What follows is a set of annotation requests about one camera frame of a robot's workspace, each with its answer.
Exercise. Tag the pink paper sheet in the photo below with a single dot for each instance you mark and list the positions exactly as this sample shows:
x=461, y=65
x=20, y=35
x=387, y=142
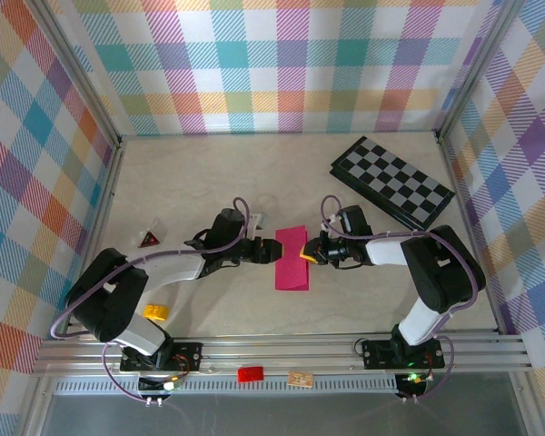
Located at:
x=293, y=272

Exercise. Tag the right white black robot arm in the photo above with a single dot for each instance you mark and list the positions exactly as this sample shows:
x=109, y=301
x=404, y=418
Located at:
x=440, y=268

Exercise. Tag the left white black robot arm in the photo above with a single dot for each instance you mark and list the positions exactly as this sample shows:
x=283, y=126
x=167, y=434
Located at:
x=109, y=295

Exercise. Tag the black grey folded chessboard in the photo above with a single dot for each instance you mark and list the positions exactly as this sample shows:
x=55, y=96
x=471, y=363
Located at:
x=390, y=172

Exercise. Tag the clear triangular red toy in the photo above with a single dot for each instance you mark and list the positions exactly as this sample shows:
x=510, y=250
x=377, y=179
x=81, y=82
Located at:
x=149, y=238

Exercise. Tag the small yellow block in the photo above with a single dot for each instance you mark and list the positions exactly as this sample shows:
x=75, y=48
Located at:
x=156, y=311

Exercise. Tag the red label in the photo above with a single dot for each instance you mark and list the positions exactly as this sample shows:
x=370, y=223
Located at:
x=250, y=374

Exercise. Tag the tan printed sticker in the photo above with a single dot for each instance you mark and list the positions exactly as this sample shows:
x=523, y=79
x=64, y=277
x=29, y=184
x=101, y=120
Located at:
x=300, y=379

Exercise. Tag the grey metal plate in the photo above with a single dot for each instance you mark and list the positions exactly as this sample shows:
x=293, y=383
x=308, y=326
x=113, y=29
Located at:
x=277, y=415

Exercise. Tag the black controller board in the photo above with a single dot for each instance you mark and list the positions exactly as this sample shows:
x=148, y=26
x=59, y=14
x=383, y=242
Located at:
x=411, y=383
x=156, y=385

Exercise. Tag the aluminium mounting rail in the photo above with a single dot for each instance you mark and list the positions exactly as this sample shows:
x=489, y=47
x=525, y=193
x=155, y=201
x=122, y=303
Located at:
x=277, y=352

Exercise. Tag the aluminium side rail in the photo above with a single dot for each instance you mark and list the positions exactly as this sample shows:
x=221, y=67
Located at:
x=471, y=236
x=97, y=236

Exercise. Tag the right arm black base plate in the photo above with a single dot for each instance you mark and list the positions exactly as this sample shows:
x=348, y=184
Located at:
x=377, y=354

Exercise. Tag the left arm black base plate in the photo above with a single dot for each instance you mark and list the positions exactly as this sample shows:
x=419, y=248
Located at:
x=186, y=356

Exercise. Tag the aluminium frame post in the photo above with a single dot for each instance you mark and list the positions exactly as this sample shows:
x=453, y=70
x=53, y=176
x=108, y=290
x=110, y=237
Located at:
x=79, y=68
x=476, y=68

